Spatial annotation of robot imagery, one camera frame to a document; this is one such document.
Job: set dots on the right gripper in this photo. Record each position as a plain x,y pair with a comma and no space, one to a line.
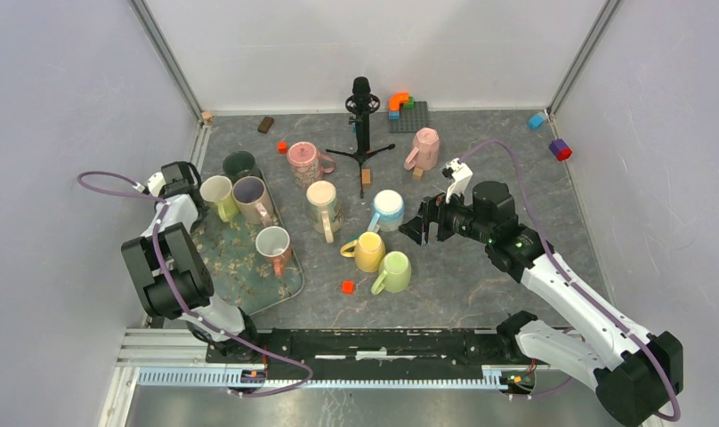
432,209

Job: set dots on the yellow-green octagonal mug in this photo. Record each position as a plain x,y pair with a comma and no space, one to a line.
216,191

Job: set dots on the dark green mug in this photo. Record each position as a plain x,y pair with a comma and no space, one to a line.
240,164

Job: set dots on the iridescent pink mug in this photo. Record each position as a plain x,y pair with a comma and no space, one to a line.
253,200

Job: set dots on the salmon flower mug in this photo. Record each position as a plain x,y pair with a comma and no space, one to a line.
274,245

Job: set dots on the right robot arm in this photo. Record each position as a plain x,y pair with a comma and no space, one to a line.
632,372

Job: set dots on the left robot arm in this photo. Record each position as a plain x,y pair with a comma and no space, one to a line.
169,275

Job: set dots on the blue white mug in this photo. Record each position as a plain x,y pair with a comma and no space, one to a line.
388,211

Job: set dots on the light green mug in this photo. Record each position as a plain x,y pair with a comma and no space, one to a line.
394,274

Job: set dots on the yellow mug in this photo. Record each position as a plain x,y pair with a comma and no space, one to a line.
367,250

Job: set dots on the pink octagonal mug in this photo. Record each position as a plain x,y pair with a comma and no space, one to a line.
425,150

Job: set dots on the tall seashell cream mug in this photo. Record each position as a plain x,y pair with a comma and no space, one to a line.
325,209

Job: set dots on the pink ghost pattern mug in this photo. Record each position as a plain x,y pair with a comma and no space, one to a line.
308,163

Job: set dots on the small tan wooden block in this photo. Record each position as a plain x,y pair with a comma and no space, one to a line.
417,174

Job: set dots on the small wooden cube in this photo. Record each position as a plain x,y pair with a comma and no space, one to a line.
207,117

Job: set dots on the red cube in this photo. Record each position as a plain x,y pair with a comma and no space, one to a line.
348,287

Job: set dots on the brown block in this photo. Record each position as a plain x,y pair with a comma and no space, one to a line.
265,125

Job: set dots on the grey lego baseplate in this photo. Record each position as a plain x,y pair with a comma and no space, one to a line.
411,120

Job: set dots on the floral green tray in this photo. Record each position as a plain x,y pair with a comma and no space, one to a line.
241,276

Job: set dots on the orange curved block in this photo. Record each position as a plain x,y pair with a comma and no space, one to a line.
397,101

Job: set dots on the black microphone on tripod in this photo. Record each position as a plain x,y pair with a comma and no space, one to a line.
361,104

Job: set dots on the blue block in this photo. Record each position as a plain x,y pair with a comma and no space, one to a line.
537,120

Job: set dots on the purple red block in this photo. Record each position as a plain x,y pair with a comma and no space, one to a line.
560,149

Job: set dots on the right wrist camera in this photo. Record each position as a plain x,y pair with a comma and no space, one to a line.
459,175

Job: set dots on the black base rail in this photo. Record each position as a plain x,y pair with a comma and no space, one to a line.
378,354

